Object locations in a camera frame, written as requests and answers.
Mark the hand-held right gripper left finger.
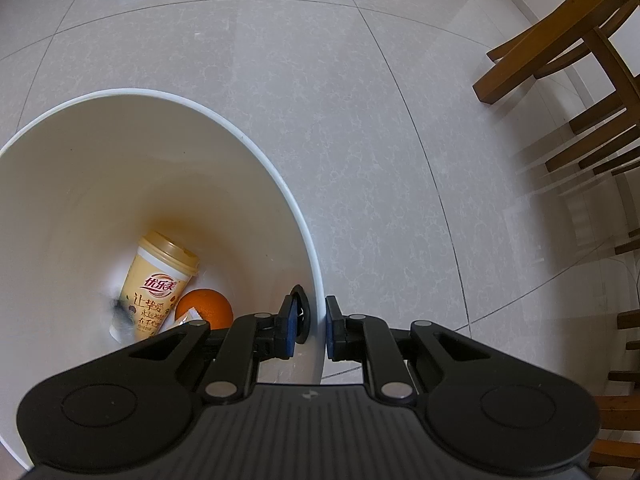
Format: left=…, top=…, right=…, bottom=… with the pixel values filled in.
left=127, top=294, right=297, bottom=406

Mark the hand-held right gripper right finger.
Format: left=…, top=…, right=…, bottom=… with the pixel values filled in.
left=325, top=295, right=493, bottom=406

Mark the orange peel half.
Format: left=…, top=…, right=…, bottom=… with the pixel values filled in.
left=174, top=288, right=235, bottom=332

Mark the orange and white packet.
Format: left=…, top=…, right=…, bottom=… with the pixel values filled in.
left=160, top=307, right=201, bottom=333

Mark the beige milk tea cup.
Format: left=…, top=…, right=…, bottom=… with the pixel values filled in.
left=109, top=231, right=201, bottom=345

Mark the white plastic trash bin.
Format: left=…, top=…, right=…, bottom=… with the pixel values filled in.
left=0, top=88, right=326, bottom=471

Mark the wooden chair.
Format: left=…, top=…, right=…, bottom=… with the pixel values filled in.
left=590, top=307, right=640, bottom=480
left=472, top=0, right=640, bottom=176

